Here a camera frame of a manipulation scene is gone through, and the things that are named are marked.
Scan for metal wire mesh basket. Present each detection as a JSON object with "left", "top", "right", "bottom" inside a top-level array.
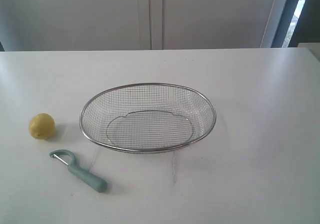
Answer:
[{"left": 79, "top": 83, "right": 217, "bottom": 154}]

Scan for green handled peeler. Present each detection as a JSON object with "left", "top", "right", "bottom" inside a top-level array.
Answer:
[{"left": 49, "top": 150, "right": 108, "bottom": 193}]

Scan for yellow lemon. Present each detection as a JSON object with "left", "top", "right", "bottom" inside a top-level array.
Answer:
[{"left": 28, "top": 113, "right": 56, "bottom": 140}]

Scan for white cabinet doors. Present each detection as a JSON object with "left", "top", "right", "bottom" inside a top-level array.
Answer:
[{"left": 0, "top": 0, "right": 286, "bottom": 51}]

